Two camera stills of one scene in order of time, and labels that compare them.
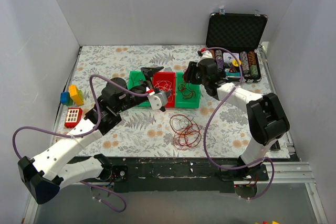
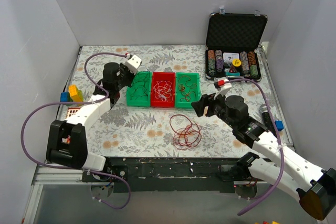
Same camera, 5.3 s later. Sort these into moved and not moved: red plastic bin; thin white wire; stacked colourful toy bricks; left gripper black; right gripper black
Moved: left gripper black; right gripper black
Not moved: red plastic bin; thin white wire; stacked colourful toy bricks
